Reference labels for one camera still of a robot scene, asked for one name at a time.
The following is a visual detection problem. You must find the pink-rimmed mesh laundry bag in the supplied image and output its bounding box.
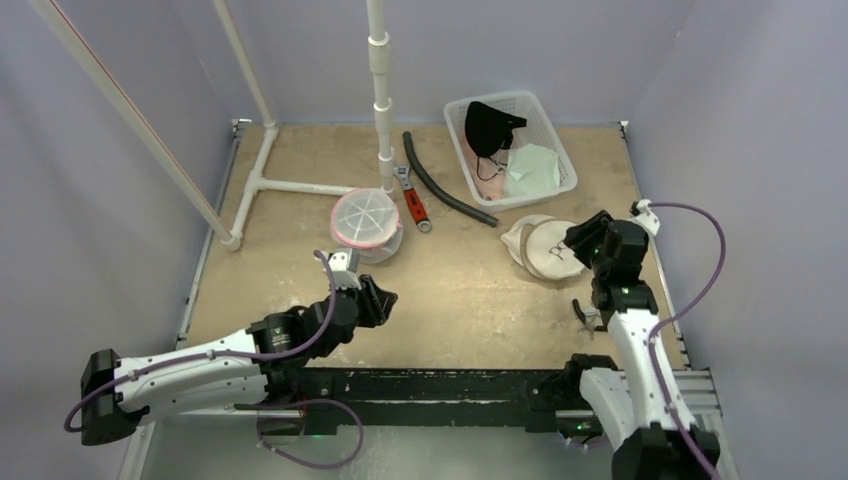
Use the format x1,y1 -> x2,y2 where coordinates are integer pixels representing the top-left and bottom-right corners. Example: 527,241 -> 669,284
330,188 -> 403,264

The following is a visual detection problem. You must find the pale green bra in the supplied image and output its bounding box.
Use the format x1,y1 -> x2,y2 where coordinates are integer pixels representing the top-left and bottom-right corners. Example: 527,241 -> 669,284
503,144 -> 561,197

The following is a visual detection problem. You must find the black bra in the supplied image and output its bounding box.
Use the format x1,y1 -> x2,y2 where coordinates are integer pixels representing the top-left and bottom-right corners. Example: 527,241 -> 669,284
464,101 -> 528,181

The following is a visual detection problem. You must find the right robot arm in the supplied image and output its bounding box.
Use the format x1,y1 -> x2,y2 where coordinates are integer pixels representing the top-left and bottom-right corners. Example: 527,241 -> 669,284
561,211 -> 721,479

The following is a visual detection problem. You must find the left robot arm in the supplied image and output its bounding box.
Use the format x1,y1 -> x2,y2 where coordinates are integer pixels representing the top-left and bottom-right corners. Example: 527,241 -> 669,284
64,274 -> 399,446

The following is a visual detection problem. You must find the pink bra in basket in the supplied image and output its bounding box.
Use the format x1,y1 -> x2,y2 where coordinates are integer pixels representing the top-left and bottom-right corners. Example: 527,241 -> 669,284
461,141 -> 505,201

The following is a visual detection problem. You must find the white plastic basket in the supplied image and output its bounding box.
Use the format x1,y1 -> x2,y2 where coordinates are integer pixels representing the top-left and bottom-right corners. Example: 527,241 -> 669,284
443,90 -> 578,213

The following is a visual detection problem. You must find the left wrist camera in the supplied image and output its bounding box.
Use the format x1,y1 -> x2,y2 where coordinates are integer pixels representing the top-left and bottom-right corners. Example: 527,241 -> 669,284
328,248 -> 362,290

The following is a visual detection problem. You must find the black corrugated hose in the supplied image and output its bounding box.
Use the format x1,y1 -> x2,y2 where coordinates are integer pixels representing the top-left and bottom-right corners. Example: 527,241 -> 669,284
402,131 -> 499,229

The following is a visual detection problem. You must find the loose purple cable at base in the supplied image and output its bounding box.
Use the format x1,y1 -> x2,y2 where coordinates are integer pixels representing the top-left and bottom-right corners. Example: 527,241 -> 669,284
255,398 -> 366,472

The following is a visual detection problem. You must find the red-handled adjustable wrench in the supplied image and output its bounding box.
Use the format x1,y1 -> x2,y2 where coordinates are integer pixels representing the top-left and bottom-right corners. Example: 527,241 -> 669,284
394,165 -> 432,233

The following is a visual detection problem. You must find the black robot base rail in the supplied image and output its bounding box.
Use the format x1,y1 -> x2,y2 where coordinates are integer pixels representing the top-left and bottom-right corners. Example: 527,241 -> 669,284
255,367 -> 602,438

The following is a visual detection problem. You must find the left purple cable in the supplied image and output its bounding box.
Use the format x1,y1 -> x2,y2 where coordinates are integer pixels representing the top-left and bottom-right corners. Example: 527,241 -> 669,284
63,249 -> 339,435

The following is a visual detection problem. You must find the white PVC pipe frame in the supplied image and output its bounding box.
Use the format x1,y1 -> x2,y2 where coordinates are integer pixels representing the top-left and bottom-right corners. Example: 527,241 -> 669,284
30,0 -> 396,251

